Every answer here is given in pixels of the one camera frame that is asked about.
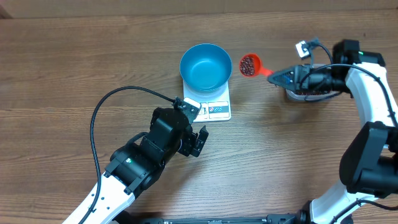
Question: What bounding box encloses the orange scoop with blue handle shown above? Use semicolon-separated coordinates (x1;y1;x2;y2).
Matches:
239;53;274;78

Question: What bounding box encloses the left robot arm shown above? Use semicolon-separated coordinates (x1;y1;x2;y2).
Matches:
65;98;208;223

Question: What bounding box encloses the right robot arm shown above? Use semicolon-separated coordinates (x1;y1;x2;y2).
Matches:
267;39;397;223

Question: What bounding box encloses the white digital kitchen scale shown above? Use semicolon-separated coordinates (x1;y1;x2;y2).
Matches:
183;82;232;123

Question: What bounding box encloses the blue metal bowl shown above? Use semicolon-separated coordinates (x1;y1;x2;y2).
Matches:
179;43;233;92

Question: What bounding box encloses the clear plastic container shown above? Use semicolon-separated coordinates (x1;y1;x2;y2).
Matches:
285;63;341;103

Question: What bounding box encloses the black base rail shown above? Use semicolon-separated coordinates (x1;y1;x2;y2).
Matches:
114;210;312;224

